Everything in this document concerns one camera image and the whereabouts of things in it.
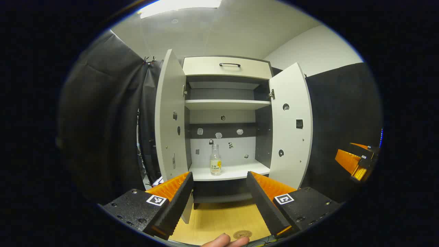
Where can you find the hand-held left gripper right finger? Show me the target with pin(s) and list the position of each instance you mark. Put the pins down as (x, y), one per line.
(264, 206)

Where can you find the white cabinet door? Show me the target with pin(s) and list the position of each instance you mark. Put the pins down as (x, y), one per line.
(169, 120)
(291, 137)

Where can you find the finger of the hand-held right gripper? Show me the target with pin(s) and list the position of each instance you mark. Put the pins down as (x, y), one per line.
(346, 161)
(363, 148)

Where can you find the round brown coaster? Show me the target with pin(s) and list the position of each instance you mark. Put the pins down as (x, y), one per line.
(242, 234)

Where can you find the ceiling light panel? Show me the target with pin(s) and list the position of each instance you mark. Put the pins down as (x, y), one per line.
(178, 7)

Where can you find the white book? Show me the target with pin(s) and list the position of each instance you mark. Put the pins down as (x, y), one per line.
(157, 181)

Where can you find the black backdrop cloth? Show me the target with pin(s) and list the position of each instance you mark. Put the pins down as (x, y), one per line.
(103, 120)

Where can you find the white cabinet drawer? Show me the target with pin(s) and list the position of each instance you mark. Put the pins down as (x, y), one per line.
(205, 70)

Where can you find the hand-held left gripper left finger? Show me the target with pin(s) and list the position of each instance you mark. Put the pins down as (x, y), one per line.
(178, 202)

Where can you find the white grey cabinet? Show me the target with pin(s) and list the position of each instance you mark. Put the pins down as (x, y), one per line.
(226, 104)

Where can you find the clear glass bottle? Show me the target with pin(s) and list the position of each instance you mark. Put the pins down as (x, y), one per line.
(215, 161)

